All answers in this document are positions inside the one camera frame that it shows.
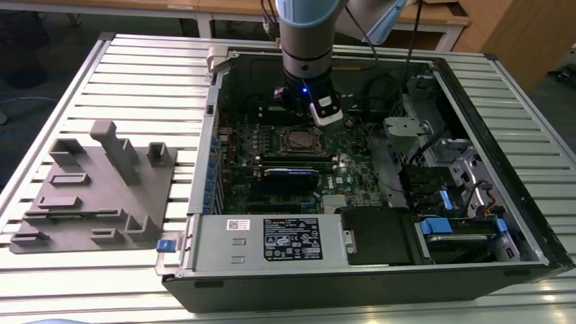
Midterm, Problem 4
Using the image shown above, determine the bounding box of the perforated metal drive cage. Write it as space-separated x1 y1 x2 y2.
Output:
387 76 456 169

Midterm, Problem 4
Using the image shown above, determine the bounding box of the black graphics card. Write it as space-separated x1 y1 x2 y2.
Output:
263 167 323 194

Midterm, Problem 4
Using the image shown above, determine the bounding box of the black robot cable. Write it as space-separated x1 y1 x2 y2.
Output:
403 0 424 85

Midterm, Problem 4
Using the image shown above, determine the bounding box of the grey power supply unit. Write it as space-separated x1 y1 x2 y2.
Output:
191 214 351 271

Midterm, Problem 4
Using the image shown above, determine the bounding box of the thick black cable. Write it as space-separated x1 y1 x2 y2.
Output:
363 72 403 114

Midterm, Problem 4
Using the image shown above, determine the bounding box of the silver square CPU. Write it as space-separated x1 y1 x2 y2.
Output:
290 130 318 150

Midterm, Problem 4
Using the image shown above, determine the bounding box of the wooden desk white frame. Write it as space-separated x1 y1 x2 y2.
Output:
0 0 199 16
198 0 472 51

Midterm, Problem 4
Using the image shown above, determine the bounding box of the silver metal drive bracket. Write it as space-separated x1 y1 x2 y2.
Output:
382 115 434 146

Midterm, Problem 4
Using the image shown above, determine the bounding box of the silver heat sink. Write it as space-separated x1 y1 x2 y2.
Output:
322 194 351 208

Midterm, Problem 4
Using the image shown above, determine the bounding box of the green motherboard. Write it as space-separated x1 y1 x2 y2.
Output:
215 101 392 217

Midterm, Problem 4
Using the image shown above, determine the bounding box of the CPU socket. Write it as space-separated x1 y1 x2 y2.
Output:
279 126 328 156

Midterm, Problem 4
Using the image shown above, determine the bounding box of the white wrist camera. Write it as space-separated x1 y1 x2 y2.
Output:
308 96 344 128

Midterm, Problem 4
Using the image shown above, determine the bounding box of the black plastic disk bay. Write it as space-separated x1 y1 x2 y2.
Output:
398 165 451 209

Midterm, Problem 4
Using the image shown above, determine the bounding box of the wooden cabinet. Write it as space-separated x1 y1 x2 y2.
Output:
454 0 576 92

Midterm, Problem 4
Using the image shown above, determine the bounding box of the grey case latch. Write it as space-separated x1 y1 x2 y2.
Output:
206 46 231 74

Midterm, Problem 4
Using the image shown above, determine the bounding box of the coloured wire bundle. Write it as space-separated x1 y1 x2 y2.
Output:
476 198 502 217

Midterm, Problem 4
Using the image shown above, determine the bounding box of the hard disk in blue carrier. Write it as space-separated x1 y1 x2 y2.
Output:
418 215 512 265

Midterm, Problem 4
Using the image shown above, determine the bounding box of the black PC case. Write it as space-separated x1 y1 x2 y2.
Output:
155 45 575 315

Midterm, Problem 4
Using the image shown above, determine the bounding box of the grey parts rack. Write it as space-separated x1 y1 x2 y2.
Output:
8 119 179 256

